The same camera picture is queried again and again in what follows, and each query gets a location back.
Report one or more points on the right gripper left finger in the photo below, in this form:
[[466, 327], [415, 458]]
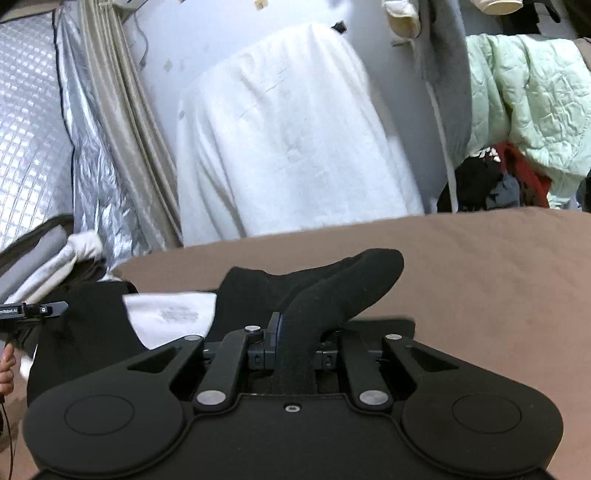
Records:
[[230, 363]]

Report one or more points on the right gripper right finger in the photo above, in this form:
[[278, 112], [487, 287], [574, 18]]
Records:
[[345, 365]]

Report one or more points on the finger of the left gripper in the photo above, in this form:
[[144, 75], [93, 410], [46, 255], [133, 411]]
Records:
[[44, 310]]

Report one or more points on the stack of folded clothes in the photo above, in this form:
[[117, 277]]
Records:
[[50, 256]]

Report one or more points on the person left hand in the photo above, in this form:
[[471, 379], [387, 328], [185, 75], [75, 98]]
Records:
[[7, 363]]

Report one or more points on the silver insulation curtain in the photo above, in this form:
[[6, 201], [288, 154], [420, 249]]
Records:
[[55, 161]]

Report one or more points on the beige curtain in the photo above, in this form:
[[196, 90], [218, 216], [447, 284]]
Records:
[[141, 156]]

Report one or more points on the white hanging blanket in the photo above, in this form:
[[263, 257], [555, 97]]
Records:
[[286, 135]]

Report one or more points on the red garment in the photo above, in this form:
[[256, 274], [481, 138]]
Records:
[[533, 186]]

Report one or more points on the grey hanging hoodie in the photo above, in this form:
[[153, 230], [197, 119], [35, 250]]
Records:
[[436, 31]]

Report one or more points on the light green quilted jacket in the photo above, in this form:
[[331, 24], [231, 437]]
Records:
[[533, 92]]

